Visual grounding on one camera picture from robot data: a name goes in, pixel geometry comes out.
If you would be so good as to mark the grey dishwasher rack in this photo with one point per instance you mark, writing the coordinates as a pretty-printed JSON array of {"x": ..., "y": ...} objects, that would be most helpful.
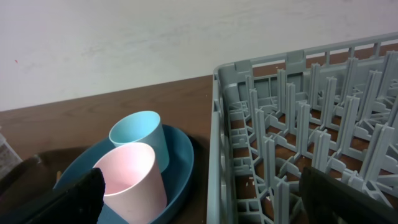
[{"x": 332, "y": 107}]

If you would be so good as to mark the clear plastic bin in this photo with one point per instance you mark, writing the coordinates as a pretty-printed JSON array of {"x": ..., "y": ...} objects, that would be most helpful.
[{"x": 9, "y": 159}]

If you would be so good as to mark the pink cup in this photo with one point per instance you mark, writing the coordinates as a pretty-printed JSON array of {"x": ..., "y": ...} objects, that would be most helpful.
[{"x": 134, "y": 188}]

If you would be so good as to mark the dark blue plate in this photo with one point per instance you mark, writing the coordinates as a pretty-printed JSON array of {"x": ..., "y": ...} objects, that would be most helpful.
[{"x": 177, "y": 176}]

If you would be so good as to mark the brown serving tray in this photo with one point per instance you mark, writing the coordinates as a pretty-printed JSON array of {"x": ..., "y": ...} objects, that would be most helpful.
[{"x": 37, "y": 175}]

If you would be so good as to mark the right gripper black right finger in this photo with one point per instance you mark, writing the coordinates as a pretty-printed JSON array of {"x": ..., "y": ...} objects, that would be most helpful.
[{"x": 326, "y": 200}]

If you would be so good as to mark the wooden chopstick right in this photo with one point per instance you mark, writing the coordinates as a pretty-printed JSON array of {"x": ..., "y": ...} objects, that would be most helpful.
[{"x": 59, "y": 173}]

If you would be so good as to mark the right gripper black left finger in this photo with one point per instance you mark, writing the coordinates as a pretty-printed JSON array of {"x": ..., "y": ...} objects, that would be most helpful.
[{"x": 80, "y": 201}]

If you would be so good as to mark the light blue cup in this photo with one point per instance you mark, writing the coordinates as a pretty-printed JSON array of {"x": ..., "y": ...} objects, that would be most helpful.
[{"x": 145, "y": 127}]

